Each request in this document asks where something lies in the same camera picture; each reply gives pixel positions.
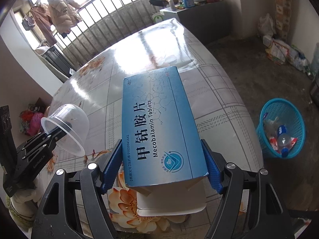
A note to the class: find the red white snack bag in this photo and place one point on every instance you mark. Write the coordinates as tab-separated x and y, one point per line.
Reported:
283	149

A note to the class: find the blue medicine box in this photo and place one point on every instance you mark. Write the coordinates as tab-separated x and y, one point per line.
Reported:
162	152

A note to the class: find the blue mesh trash basket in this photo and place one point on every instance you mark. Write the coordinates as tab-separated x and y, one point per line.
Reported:
288	115

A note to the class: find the clear plastic cup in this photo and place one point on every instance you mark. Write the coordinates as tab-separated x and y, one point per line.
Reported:
73	121

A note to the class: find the white plastic bag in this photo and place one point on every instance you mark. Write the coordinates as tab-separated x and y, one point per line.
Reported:
266	26

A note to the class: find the white gloved left hand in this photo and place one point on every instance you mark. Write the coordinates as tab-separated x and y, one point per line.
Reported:
24	204

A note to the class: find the beige down jacket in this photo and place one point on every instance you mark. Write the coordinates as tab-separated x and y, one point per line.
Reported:
64	15

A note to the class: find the metal balcony railing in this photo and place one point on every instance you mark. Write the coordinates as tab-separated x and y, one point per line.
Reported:
104	23

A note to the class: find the white green paper bag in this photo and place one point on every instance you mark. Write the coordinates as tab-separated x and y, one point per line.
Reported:
157	17

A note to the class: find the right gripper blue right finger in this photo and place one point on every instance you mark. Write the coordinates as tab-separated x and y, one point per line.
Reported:
215	165

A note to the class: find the pile of bags on floor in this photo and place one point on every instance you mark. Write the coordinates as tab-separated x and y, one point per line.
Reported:
30	119

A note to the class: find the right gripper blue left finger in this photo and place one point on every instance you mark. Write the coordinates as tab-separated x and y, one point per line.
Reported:
109	168

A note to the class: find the grey cabinet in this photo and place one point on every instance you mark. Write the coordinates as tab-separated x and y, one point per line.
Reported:
208	22

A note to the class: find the empty blue water jug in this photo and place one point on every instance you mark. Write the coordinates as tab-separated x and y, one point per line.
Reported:
314	66

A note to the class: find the black rice cooker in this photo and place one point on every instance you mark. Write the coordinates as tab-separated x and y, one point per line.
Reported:
314	90

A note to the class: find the pink hanging garment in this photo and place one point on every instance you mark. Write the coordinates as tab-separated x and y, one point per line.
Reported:
43	20

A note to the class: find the pile of packaging trash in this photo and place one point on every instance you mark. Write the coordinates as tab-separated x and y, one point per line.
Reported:
280	53

